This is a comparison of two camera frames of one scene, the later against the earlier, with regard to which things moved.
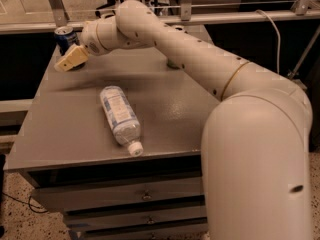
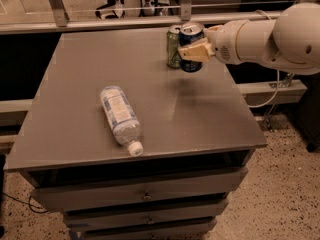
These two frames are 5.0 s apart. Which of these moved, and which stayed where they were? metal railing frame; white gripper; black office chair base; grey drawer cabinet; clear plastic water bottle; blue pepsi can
Moved: white gripper; blue pepsi can
Stayed: metal railing frame; grey drawer cabinet; clear plastic water bottle; black office chair base
